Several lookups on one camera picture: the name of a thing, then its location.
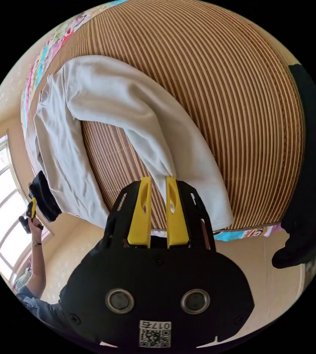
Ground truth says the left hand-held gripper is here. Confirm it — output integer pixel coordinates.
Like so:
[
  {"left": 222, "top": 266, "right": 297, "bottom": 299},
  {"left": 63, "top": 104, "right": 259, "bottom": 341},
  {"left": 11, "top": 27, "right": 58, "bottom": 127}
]
[{"left": 18, "top": 170, "right": 62, "bottom": 235}]

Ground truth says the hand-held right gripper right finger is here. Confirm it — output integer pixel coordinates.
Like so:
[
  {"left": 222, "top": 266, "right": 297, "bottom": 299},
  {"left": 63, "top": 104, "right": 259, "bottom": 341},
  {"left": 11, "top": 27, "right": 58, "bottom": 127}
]
[{"left": 165, "top": 176, "right": 189, "bottom": 249}]

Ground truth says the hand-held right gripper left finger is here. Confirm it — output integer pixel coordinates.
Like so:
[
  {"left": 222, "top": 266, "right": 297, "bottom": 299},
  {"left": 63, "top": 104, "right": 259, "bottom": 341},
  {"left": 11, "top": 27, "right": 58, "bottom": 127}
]
[{"left": 127, "top": 177, "right": 152, "bottom": 247}]

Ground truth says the white long sleeve shirt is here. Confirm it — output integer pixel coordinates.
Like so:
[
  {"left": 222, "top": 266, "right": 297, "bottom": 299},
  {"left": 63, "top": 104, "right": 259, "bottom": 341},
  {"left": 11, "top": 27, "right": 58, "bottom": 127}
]
[{"left": 25, "top": 55, "right": 235, "bottom": 230}]

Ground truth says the person's left forearm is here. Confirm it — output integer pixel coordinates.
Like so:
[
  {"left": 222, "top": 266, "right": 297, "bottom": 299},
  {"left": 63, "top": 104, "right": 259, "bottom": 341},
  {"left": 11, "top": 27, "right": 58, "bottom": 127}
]
[{"left": 25, "top": 240, "right": 47, "bottom": 298}]

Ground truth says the person's left hand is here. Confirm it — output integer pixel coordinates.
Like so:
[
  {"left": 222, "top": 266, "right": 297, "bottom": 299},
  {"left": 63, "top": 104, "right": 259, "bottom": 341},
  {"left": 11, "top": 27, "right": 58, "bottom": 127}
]
[{"left": 27, "top": 215, "right": 44, "bottom": 244}]

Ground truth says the window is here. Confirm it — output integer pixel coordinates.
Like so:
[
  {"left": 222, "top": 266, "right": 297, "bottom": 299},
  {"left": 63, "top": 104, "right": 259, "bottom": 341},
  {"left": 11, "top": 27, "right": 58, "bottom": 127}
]
[{"left": 0, "top": 130, "right": 52, "bottom": 282}]

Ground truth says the bed with woven mat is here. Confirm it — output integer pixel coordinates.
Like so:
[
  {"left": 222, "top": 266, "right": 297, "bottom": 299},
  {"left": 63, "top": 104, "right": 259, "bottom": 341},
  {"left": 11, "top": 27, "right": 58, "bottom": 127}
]
[{"left": 20, "top": 0, "right": 306, "bottom": 240}]

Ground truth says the black garment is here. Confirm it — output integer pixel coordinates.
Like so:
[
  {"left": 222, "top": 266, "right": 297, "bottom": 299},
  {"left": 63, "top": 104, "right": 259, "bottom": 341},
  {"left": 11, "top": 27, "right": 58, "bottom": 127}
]
[{"left": 271, "top": 63, "right": 316, "bottom": 269}]

